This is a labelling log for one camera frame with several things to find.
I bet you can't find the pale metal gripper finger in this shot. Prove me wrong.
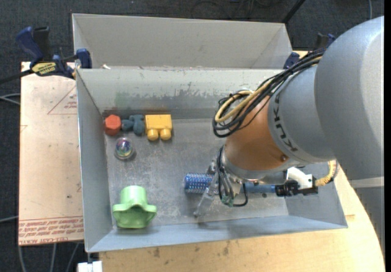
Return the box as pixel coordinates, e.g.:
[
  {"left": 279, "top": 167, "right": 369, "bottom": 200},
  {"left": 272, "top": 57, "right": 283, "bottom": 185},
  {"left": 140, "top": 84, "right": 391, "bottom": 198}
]
[
  {"left": 193, "top": 179, "right": 216, "bottom": 217},
  {"left": 200, "top": 186, "right": 221, "bottom": 217}
]

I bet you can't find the blue round hairbrush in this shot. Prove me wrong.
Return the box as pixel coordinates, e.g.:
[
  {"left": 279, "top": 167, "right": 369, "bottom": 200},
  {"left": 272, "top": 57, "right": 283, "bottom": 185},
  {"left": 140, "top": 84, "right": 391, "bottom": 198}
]
[{"left": 183, "top": 172, "right": 277, "bottom": 196}]

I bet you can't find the grey metal bin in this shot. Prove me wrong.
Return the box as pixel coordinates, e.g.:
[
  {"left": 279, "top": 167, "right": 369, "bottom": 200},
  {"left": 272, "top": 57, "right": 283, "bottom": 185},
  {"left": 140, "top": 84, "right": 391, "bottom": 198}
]
[{"left": 71, "top": 13, "right": 349, "bottom": 254}]

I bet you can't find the light green plastic cup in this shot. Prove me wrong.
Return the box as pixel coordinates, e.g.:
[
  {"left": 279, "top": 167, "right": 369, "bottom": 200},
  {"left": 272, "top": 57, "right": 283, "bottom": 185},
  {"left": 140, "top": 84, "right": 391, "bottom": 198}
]
[{"left": 111, "top": 185, "right": 158, "bottom": 230}]

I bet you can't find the yellow toy building brick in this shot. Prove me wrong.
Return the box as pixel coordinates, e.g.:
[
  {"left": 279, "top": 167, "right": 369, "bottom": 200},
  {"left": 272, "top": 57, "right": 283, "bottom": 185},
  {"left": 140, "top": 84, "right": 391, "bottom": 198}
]
[{"left": 144, "top": 114, "right": 174, "bottom": 142}]

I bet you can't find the clear iridescent glass dome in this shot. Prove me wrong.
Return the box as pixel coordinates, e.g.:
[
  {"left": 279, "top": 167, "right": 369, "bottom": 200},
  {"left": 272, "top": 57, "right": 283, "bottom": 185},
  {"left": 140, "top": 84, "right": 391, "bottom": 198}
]
[{"left": 114, "top": 137, "right": 136, "bottom": 161}]

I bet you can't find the dark teal toy figure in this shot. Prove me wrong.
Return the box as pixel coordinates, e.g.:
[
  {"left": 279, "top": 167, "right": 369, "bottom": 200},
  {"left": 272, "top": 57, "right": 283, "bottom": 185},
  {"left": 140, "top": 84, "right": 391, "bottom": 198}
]
[{"left": 121, "top": 114, "right": 146, "bottom": 136}]

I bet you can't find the red-orange hexagonal block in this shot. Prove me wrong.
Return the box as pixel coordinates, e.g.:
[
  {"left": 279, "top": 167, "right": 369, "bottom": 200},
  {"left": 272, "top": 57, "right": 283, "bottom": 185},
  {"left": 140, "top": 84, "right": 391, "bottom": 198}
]
[{"left": 104, "top": 114, "right": 123, "bottom": 137}]

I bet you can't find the brown cardboard board red print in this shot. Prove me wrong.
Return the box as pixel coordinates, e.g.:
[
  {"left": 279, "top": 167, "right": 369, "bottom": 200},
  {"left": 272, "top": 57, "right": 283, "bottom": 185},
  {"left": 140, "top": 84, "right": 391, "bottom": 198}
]
[{"left": 18, "top": 61, "right": 85, "bottom": 246}]

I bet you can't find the black cylinder on white bracket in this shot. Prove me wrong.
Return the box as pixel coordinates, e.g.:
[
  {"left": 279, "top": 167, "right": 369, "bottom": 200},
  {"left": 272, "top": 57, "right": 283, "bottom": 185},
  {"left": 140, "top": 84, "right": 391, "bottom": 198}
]
[{"left": 274, "top": 166, "right": 319, "bottom": 197}]

